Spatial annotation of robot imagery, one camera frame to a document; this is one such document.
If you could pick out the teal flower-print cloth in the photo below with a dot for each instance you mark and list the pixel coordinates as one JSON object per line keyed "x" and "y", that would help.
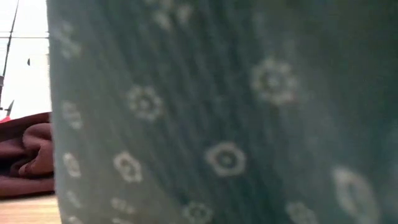
{"x": 217, "y": 109}

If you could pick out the maroon cloth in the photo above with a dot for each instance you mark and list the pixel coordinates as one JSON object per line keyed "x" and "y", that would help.
{"x": 28, "y": 149}

